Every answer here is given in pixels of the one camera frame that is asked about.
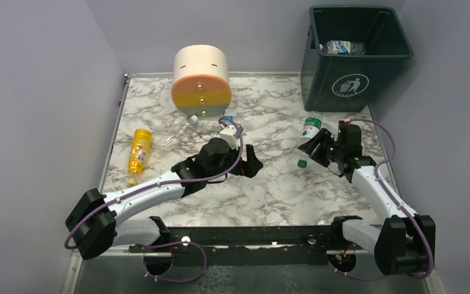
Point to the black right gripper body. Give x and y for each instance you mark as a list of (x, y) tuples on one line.
[(321, 149)]

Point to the clear bottle green-white label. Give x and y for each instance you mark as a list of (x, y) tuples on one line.
[(343, 47)]

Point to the crushed clear bottle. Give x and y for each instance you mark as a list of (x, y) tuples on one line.
[(175, 135)]

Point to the yellow drink bottle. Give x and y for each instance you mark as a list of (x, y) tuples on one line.
[(139, 152)]

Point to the clear bottle blue label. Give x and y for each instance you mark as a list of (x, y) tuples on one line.
[(216, 124)]

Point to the clear bottle green cap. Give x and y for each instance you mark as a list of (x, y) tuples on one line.
[(312, 125)]

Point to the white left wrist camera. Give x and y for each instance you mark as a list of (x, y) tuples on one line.
[(231, 136)]

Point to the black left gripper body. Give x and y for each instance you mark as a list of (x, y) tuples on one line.
[(242, 163)]

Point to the black front mounting rail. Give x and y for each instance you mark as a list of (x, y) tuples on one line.
[(244, 246)]

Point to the round pastel drawer cabinet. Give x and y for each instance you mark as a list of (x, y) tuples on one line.
[(200, 83)]

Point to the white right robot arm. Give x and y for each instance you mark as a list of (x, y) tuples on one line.
[(405, 243)]

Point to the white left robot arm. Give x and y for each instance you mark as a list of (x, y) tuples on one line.
[(94, 223)]

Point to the dark green trash bin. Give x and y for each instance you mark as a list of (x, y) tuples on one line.
[(348, 83)]

